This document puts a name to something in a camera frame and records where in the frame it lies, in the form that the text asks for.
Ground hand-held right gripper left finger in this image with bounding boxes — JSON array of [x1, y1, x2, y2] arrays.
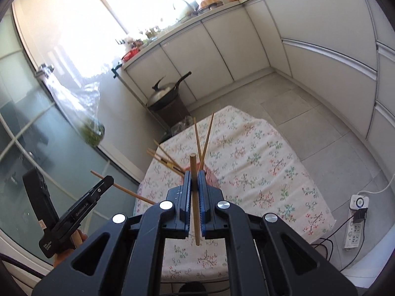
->
[[32, 169, 193, 296]]

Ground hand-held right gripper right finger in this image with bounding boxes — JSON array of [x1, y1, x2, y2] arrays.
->
[[197, 169, 358, 296]]

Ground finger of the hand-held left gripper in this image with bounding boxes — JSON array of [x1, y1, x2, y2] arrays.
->
[[56, 175, 114, 232]]

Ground pink plastic mesh basket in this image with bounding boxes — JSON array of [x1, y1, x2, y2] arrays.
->
[[182, 165, 222, 189]]

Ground light wooden chopstick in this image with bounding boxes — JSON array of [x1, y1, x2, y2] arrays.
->
[[90, 170, 156, 205], [199, 112, 215, 171], [193, 116, 203, 162], [153, 139, 186, 173], [146, 148, 186, 177], [189, 153, 201, 246]]

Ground person's left hand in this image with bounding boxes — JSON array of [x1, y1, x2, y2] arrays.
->
[[52, 230, 88, 267]]

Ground plastic bag of greens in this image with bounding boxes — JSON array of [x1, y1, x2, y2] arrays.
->
[[35, 63, 105, 147]]

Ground clear plastic bag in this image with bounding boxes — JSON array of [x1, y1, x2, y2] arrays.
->
[[171, 115, 195, 136]]

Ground floral tablecloth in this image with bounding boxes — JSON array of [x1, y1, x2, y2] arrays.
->
[[133, 105, 337, 284]]

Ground frosted glass sliding door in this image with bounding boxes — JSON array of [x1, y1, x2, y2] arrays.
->
[[0, 6, 149, 266]]

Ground brown stool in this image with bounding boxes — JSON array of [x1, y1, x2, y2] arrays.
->
[[151, 94, 190, 130]]

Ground metal wok lid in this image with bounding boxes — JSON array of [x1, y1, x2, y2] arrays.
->
[[147, 77, 178, 104]]

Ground white round timer plug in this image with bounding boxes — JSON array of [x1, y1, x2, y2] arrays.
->
[[351, 195, 369, 210]]

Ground white power strip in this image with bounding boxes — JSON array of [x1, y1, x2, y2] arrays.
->
[[344, 194, 370, 251]]

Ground grey metal pot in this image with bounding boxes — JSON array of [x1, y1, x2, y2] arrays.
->
[[173, 0, 199, 17]]

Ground brown woven basket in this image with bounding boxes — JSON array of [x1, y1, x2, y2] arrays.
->
[[199, 0, 223, 10]]

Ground bright window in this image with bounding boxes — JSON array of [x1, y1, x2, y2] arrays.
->
[[99, 0, 208, 36]]

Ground white kitchen cabinets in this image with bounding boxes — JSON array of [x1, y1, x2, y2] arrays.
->
[[119, 0, 395, 151]]

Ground dark wok with handle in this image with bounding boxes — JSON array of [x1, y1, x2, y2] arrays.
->
[[146, 72, 192, 111]]

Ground black floor cable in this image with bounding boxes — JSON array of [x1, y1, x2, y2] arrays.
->
[[310, 213, 355, 259]]

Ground white power cable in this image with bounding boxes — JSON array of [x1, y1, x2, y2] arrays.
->
[[358, 173, 395, 196]]

